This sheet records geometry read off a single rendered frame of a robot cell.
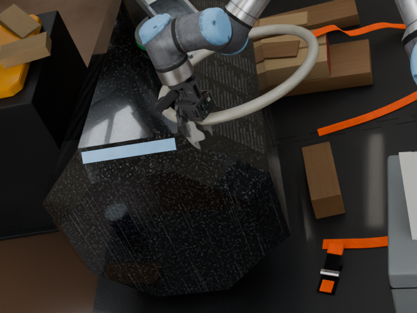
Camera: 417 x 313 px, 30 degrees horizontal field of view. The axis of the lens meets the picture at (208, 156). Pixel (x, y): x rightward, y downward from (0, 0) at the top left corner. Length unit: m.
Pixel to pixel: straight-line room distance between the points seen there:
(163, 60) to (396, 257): 0.76
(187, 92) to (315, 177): 1.26
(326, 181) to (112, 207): 0.93
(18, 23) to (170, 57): 1.55
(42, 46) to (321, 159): 1.21
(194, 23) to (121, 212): 0.97
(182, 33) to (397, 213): 0.72
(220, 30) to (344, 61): 1.86
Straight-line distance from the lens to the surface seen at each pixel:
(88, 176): 2.58
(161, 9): 2.67
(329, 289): 2.97
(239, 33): 2.02
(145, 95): 2.66
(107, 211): 2.68
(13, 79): 3.17
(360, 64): 3.68
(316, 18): 4.02
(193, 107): 2.01
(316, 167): 3.21
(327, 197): 3.09
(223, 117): 2.04
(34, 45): 3.20
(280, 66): 3.62
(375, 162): 3.34
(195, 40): 1.91
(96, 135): 2.60
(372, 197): 3.22
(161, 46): 1.94
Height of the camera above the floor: 2.48
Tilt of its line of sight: 44 degrees down
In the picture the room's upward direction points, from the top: 22 degrees counter-clockwise
